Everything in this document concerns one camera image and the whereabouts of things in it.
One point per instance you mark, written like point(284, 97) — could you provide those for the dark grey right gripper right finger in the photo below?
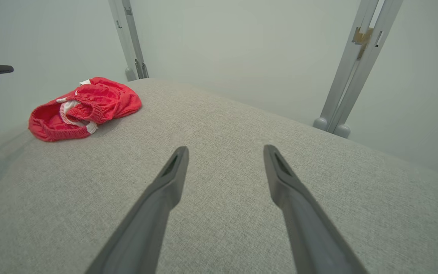
point(310, 236)

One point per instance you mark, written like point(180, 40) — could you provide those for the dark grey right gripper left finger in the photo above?
point(146, 228)

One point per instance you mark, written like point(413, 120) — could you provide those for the red shorts with white stripe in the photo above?
point(108, 99)

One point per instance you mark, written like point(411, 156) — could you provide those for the grey double partition post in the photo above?
point(350, 72)
point(126, 34)

